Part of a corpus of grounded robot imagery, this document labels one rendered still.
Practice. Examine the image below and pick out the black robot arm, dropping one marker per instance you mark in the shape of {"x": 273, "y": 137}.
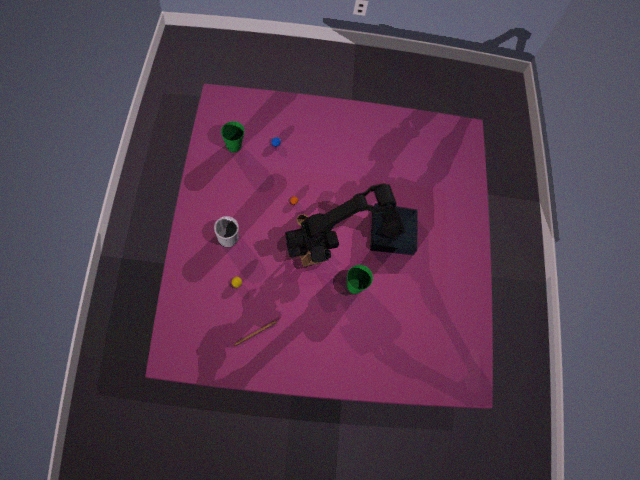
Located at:
{"x": 318, "y": 225}

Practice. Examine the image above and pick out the white cylindrical cup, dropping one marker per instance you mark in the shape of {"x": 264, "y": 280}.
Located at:
{"x": 227, "y": 231}

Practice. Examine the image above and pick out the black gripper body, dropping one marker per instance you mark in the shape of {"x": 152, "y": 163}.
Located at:
{"x": 329, "y": 239}

